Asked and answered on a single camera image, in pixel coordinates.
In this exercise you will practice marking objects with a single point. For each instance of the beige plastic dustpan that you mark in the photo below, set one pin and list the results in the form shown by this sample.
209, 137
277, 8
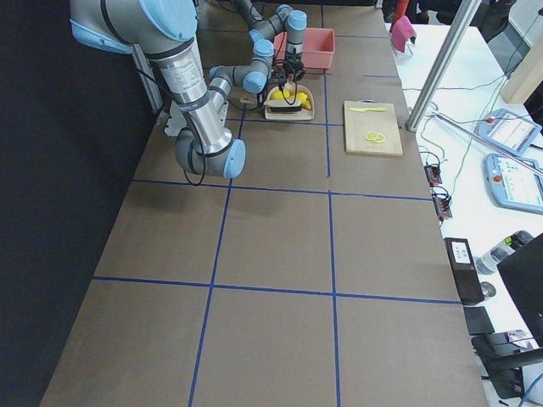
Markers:
295, 87

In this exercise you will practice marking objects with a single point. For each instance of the yellow toy lemon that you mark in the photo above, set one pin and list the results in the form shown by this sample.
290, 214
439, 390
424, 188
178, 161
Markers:
278, 95

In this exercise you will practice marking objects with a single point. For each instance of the black bristle hand brush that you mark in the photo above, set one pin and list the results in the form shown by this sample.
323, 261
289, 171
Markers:
272, 106

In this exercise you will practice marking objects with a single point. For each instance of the yellow toy corn cob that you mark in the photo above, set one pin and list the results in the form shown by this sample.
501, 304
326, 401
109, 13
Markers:
304, 100

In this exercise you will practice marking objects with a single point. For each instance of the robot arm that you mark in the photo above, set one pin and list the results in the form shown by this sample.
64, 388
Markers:
284, 20
166, 32

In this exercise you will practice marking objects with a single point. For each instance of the pink plastic bin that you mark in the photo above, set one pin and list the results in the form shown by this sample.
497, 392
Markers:
317, 50

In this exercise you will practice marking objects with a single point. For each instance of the yellow toy knife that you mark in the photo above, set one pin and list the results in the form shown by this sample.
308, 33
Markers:
363, 110

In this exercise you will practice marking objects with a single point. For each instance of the white mounting pillar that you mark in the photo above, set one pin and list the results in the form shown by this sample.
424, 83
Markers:
177, 121

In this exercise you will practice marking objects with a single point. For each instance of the wooden cutting board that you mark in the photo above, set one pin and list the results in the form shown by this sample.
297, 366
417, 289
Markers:
357, 125

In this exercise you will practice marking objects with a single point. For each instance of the red cloth chair back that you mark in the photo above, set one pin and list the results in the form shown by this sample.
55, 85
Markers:
402, 35

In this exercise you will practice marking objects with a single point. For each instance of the orange relay module far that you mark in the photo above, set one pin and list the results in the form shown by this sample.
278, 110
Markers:
432, 172

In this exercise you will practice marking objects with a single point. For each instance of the orange relay module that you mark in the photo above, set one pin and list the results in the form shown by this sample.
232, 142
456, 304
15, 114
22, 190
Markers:
442, 204
432, 172

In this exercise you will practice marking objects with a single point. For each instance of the orange relay module near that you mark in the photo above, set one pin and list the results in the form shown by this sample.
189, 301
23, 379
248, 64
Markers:
442, 204

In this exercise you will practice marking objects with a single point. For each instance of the far teach pendant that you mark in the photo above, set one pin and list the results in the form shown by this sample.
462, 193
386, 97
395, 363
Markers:
508, 130

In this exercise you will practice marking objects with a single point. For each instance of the teach pendant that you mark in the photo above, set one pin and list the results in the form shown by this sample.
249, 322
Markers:
508, 130
512, 185

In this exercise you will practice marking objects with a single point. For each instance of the near teach pendant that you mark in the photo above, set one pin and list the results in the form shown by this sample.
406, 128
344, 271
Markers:
512, 185

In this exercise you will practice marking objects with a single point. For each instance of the white reacher grabber stick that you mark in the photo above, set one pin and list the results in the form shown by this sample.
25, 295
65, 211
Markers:
489, 144

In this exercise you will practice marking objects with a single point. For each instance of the brown cardboard box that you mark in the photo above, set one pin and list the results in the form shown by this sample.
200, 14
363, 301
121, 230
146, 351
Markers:
463, 271

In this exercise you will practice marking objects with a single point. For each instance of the black monitor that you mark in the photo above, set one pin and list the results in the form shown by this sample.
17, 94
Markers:
521, 273

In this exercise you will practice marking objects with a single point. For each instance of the aluminium frame post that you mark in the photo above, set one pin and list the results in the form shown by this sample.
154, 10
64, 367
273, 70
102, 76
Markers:
459, 25

